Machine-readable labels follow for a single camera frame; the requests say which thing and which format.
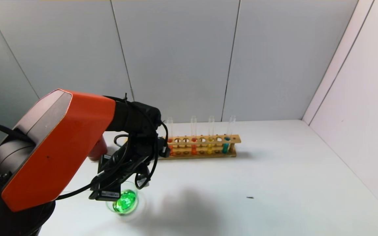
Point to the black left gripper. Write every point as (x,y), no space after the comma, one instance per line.
(108,194)

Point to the orange and black left arm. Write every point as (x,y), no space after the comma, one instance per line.
(61,144)

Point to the clear glass beaker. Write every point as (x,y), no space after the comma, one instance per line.
(126,203)

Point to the orange pigment glass test tube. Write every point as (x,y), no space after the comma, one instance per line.
(194,150)
(170,127)

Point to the wooden test tube rack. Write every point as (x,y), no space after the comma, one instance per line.
(205,156)

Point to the blue pigment glass test tube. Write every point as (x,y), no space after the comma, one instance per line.
(225,148)

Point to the dark red plastic cup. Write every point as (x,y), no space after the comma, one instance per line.
(101,152)

